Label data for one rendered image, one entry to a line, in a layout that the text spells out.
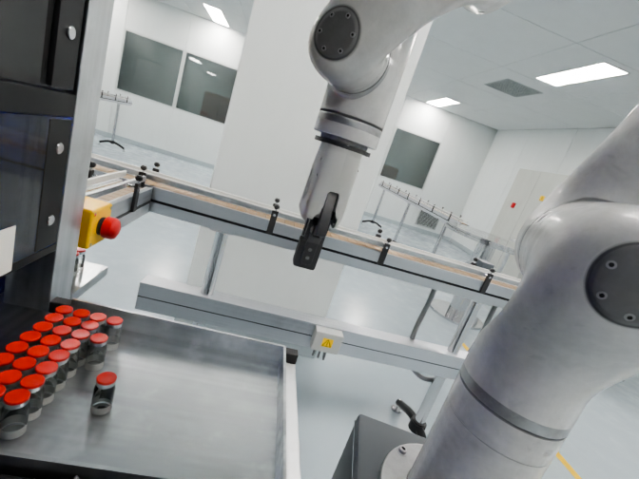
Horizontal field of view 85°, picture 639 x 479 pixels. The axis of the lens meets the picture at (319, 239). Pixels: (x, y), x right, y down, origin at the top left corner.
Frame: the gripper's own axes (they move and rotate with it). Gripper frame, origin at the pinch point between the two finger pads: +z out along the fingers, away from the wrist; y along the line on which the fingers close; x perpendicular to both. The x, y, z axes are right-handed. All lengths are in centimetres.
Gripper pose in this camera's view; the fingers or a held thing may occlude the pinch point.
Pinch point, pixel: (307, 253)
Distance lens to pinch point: 48.8
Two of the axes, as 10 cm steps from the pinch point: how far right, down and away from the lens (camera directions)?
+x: 9.5, 2.7, 1.8
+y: 1.0, 2.9, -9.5
